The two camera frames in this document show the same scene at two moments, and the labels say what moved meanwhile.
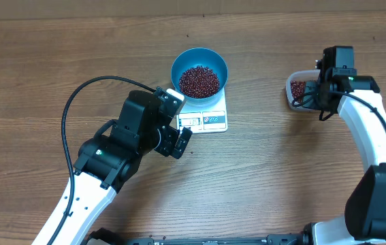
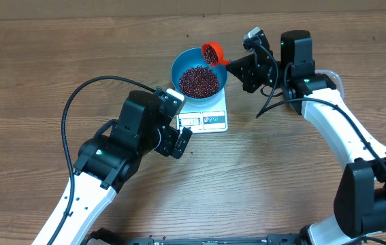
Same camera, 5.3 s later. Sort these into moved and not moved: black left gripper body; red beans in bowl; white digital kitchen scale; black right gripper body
Moved: black right gripper body
Not moved: black left gripper body; white digital kitchen scale; red beans in bowl
